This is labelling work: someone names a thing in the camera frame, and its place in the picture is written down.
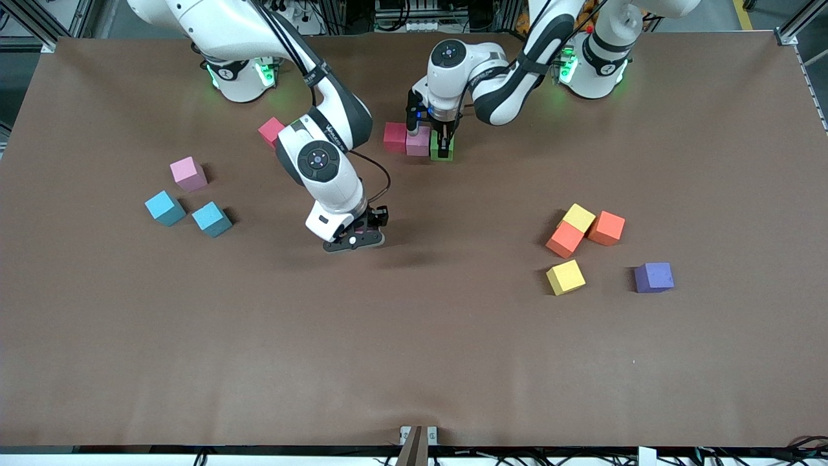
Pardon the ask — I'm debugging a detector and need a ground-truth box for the green foam block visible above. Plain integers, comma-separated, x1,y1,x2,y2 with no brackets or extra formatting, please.
430,131,455,162

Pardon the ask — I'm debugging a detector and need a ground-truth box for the pink foam block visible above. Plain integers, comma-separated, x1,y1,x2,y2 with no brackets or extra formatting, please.
406,126,432,158
169,156,209,194

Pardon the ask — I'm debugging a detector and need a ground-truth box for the red foam block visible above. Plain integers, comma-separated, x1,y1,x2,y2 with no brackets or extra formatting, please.
257,116,287,150
383,121,409,154

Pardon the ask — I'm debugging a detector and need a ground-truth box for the dark equipment rack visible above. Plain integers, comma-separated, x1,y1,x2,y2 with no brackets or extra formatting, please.
372,0,505,33

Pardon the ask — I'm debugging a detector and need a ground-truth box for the cyan foam block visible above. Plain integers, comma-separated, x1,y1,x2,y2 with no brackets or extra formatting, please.
191,201,234,238
144,190,187,227

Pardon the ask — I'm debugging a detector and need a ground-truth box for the yellow foam block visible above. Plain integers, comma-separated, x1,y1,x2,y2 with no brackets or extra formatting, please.
560,203,597,235
546,259,587,296

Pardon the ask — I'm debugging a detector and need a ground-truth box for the orange foam block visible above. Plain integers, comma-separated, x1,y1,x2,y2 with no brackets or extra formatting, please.
587,210,627,247
545,221,586,260

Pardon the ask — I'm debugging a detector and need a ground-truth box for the large white power strip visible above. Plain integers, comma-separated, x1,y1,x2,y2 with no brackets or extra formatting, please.
272,0,324,37

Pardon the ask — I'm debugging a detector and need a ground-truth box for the bag of orange fruits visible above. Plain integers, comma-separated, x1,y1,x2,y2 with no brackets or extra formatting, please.
516,0,599,33

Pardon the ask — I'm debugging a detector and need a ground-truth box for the purple foam block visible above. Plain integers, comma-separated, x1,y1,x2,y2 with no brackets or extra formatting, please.
633,262,675,294

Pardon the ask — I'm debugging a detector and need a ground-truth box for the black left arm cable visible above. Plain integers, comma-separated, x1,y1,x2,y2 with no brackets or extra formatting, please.
453,0,612,140

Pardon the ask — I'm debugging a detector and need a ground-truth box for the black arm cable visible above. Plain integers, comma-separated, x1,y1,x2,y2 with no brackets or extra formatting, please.
453,0,612,140
256,0,392,209

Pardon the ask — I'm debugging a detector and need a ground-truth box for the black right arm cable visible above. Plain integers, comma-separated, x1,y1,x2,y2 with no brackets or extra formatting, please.
256,0,392,209

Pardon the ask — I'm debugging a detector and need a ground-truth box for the grey bracket with brown post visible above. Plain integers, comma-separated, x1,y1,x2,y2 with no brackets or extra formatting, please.
396,425,439,466

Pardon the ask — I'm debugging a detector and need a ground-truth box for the aluminium frame profile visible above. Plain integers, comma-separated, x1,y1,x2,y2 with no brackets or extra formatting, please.
0,0,98,54
775,0,828,137

